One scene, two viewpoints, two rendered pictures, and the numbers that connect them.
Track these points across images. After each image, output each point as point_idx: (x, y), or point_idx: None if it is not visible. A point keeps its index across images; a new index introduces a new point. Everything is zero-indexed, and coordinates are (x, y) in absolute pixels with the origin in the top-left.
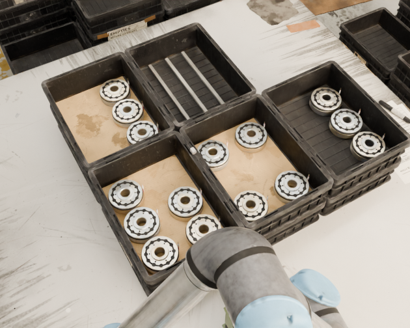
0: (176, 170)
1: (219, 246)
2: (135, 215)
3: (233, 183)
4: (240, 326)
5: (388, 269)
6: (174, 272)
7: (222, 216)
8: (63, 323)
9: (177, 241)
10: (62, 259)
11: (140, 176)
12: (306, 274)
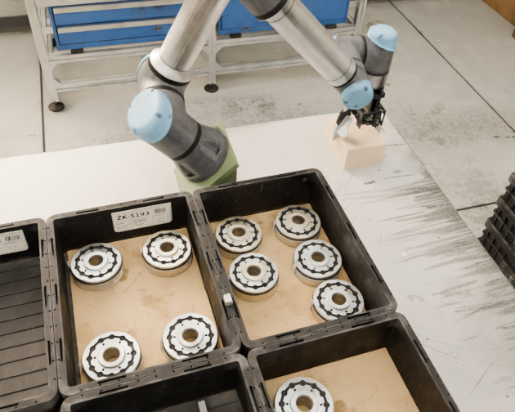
0: (255, 336)
1: None
2: (324, 267)
3: (174, 297)
4: None
5: (31, 217)
6: (302, 13)
7: None
8: (407, 244)
9: (275, 217)
10: (419, 308)
11: None
12: (155, 109)
